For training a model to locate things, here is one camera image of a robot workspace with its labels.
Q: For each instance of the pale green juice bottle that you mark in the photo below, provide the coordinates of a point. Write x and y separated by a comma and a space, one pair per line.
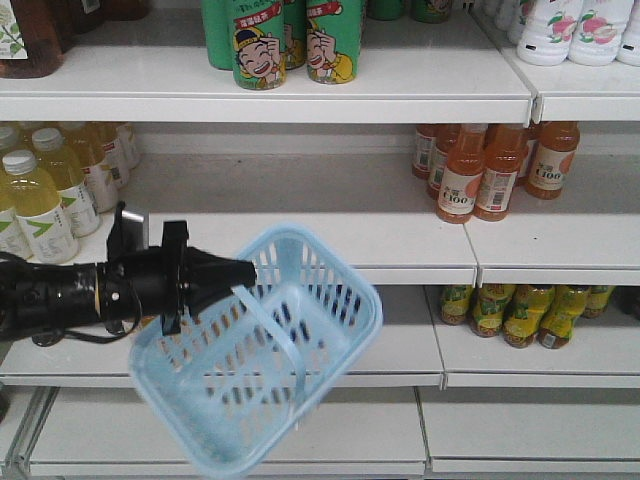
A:
39, 209
62, 164
12, 237

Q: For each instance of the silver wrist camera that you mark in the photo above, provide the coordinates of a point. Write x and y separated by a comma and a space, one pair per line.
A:
129, 232

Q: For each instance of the yellow lemon tea bottle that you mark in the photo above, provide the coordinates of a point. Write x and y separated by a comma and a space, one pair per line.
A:
529, 304
489, 308

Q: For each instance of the white middle shelf board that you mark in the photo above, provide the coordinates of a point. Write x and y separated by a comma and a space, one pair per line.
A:
401, 355

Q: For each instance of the green cartoon tea can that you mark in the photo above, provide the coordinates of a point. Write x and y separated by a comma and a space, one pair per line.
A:
256, 30
333, 40

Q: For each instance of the white peach drink bottle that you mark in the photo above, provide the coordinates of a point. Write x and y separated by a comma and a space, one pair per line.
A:
548, 32

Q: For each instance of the orange C100 drink bottle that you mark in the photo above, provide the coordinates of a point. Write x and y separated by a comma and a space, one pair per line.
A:
558, 143
462, 175
503, 159

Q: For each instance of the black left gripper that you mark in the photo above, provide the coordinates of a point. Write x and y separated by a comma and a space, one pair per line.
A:
148, 282

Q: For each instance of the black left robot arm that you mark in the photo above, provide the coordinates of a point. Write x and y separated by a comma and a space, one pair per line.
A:
89, 302

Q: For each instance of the light blue plastic basket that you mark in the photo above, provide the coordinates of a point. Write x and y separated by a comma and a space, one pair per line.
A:
245, 370

